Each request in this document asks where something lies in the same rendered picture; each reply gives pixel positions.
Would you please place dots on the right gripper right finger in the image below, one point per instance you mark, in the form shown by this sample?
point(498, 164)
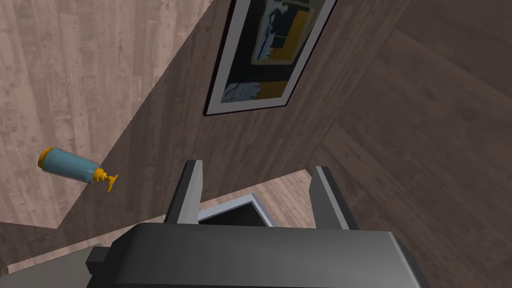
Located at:
point(327, 200)

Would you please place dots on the black book with pale edge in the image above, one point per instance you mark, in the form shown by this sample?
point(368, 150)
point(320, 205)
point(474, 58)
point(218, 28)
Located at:
point(240, 214)

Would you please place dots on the framed abstract wall picture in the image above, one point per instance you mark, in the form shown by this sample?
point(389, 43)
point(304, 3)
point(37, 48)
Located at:
point(264, 52)

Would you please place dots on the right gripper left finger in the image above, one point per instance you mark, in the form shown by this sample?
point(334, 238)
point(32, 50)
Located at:
point(188, 196)

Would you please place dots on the blue pump bottle yellow cap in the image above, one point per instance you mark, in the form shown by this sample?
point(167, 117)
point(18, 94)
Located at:
point(70, 164)

